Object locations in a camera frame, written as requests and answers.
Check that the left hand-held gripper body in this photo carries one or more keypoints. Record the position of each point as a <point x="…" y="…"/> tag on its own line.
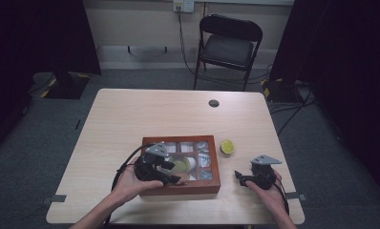
<point x="146" y="168"/>

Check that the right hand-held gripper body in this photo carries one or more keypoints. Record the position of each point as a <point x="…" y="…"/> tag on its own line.
<point x="263" y="175"/>

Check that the wooden box with glass lid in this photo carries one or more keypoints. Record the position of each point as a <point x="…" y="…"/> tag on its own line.
<point x="194" y="187"/>

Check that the yellow-green lime half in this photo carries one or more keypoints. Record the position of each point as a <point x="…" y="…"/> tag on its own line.
<point x="227" y="146"/>

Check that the person's right hand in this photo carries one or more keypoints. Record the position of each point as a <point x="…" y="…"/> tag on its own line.
<point x="270" y="197"/>

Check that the person's left hand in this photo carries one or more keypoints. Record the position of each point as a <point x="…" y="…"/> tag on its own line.
<point x="127" y="187"/>

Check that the pale green round cup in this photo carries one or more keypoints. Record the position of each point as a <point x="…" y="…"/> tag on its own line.
<point x="180" y="165"/>

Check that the white ceramic cup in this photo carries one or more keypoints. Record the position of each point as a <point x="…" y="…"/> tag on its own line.
<point x="192" y="163"/>

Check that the set of silvery packets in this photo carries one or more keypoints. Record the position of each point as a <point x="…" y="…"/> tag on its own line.
<point x="204" y="160"/>

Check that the grey tape strip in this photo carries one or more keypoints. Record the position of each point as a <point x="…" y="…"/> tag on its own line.
<point x="298" y="196"/>
<point x="52" y="199"/>

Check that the black striped stand base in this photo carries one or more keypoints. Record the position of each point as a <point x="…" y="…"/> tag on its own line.
<point x="278" y="90"/>
<point x="67" y="86"/>

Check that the black folding chair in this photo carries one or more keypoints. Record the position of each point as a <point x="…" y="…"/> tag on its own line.
<point x="228" y="47"/>

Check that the dark curtain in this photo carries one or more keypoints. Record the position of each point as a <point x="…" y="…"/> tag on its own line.
<point x="347" y="63"/>
<point x="25" y="47"/>

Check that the white wall socket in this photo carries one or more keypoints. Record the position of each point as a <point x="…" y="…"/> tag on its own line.
<point x="183" y="5"/>

